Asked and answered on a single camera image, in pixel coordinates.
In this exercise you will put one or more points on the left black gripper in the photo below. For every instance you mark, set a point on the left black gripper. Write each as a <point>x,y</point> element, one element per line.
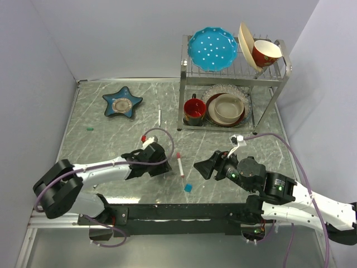
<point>163,167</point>

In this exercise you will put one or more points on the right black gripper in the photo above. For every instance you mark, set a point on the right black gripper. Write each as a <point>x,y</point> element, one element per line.
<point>217,161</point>

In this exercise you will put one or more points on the white pen red tip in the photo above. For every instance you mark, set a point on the white pen red tip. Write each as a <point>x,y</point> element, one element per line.
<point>180,166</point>

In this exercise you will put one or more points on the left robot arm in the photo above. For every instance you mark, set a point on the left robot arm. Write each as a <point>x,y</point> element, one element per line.
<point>61,189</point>

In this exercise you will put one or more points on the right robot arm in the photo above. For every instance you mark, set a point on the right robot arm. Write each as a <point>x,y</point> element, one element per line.
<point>274,196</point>

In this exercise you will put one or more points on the blue pen cap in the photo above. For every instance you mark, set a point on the blue pen cap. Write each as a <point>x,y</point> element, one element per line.
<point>188,188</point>

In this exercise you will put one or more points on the white pen green tip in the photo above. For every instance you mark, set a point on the white pen green tip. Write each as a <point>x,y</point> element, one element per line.
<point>159,117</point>

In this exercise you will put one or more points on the red and black mug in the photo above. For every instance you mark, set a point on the red and black mug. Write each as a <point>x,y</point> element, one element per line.
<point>194,111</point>

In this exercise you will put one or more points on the red rimmed plate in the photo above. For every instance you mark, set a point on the red rimmed plate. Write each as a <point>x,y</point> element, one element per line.
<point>211,117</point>

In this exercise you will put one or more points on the beige bowl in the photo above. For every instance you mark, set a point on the beige bowl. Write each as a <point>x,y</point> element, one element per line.
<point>227,109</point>

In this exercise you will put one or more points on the black base bar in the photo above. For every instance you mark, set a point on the black base bar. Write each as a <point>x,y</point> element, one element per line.
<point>171,219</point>

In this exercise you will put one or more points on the blue star shaped dish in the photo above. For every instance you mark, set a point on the blue star shaped dish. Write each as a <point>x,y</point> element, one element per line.
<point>121,103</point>

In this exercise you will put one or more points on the metal dish rack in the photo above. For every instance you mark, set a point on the metal dish rack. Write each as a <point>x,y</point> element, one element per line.
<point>263,88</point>

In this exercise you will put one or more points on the blue polka dot plate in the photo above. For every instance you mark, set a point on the blue polka dot plate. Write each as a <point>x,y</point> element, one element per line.
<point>212,49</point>

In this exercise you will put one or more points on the red bowl white inside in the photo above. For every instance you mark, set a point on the red bowl white inside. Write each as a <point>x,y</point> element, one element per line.
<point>265,53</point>

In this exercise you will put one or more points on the cream plate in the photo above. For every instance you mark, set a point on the cream plate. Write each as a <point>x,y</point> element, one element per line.
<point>246,43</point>

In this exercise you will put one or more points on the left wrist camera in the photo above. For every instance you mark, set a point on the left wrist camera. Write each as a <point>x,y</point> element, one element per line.
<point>148,140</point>

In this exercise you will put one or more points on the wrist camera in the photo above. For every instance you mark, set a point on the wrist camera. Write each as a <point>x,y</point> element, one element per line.
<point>148,140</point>
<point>237,141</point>

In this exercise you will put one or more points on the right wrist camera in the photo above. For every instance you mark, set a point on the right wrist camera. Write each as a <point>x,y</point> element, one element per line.
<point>237,141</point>

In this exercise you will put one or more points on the aluminium rail frame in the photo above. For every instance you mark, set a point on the aluminium rail frame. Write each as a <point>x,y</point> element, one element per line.
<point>40,220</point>

